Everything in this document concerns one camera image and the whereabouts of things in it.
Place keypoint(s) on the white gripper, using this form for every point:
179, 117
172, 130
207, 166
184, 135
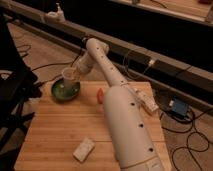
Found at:
84, 66

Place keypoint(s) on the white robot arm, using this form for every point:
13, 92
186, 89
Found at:
131, 140

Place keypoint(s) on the green ceramic bowl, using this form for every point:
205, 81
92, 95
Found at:
61, 94

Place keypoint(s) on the small orange carrot toy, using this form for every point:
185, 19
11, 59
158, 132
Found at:
100, 96

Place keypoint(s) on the black chair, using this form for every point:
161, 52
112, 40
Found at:
15, 90

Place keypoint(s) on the white wrapped snack bar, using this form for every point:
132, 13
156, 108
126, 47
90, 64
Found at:
147, 102

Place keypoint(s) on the white rectangular sponge block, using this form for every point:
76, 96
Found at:
84, 149

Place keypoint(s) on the blue power box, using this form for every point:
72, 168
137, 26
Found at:
178, 108

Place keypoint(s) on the white device on rail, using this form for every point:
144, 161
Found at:
58, 15

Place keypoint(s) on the long dark metal rail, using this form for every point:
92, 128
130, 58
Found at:
183, 48

